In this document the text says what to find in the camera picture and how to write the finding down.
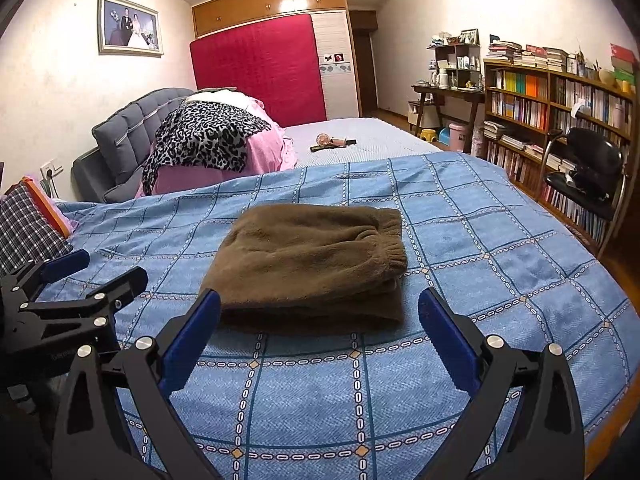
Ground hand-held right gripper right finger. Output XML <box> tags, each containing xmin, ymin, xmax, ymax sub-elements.
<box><xmin>417</xmin><ymin>287</ymin><xmax>587</xmax><ymax>480</ymax></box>

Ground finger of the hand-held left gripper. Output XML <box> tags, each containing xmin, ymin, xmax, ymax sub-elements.
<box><xmin>0</xmin><ymin>249</ymin><xmax>91</xmax><ymax>306</ymax></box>
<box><xmin>10</xmin><ymin>266</ymin><xmax>149</xmax><ymax>356</ymax></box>

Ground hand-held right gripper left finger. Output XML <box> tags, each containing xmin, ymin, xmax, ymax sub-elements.
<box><xmin>50</xmin><ymin>287</ymin><xmax>222</xmax><ymax>480</ymax></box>

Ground brown fleece pants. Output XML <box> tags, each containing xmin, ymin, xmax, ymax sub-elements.
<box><xmin>199</xmin><ymin>204</ymin><xmax>408</xmax><ymax>331</ymax></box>

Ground plaid pillow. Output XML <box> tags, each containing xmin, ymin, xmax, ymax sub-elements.
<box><xmin>0</xmin><ymin>180</ymin><xmax>75</xmax><ymax>276</ymax></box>

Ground blue patterned bedspread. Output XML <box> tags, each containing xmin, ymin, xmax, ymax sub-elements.
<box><xmin>37</xmin><ymin>152</ymin><xmax>640</xmax><ymax>480</ymax></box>

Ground grey padded headboard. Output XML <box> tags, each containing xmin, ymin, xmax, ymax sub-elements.
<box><xmin>71</xmin><ymin>87</ymin><xmax>193</xmax><ymax>205</ymax></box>

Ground leopard print cloth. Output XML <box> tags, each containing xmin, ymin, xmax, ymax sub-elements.
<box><xmin>141</xmin><ymin>101</ymin><xmax>273</xmax><ymax>196</ymax></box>

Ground pink bin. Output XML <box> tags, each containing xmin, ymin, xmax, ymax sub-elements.
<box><xmin>448</xmin><ymin>122</ymin><xmax>471</xmax><ymax>152</ymax></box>

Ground light grey bed sheet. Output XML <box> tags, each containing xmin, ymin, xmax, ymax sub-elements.
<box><xmin>282</xmin><ymin>117</ymin><xmax>441</xmax><ymax>171</ymax></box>

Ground pink handheld fan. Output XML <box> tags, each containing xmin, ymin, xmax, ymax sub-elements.
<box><xmin>315</xmin><ymin>132</ymin><xmax>357</xmax><ymax>150</ymax></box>

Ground black chair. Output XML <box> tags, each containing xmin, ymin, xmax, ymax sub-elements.
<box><xmin>540</xmin><ymin>127</ymin><xmax>632</xmax><ymax>261</ymax></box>

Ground dark wooden desk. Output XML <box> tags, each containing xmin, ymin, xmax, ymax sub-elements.
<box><xmin>411</xmin><ymin>84</ymin><xmax>486</xmax><ymax>133</ymax></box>

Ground framed photo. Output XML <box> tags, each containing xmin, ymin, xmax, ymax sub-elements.
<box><xmin>97</xmin><ymin>0</ymin><xmax>164</xmax><ymax>57</ymax></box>

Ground red mattress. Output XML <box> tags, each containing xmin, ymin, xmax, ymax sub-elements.
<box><xmin>189</xmin><ymin>14</ymin><xmax>328</xmax><ymax>123</ymax></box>

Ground wooden bookshelf with books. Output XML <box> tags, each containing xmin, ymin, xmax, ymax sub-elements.
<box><xmin>472</xmin><ymin>57</ymin><xmax>638</xmax><ymax>243</ymax></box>

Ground desk shelf organizer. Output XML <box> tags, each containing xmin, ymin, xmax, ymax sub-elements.
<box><xmin>427</xmin><ymin>42</ymin><xmax>483</xmax><ymax>90</ymax></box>

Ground dark doorway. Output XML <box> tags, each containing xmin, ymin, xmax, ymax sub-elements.
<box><xmin>348</xmin><ymin>10</ymin><xmax>379</xmax><ymax>117</ymax></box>

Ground stacks of books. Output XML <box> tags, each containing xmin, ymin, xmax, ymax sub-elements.
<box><xmin>487</xmin><ymin>40</ymin><xmax>568</xmax><ymax>72</ymax></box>

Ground red box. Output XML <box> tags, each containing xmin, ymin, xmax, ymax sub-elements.
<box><xmin>610</xmin><ymin>43</ymin><xmax>638</xmax><ymax>68</ymax></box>

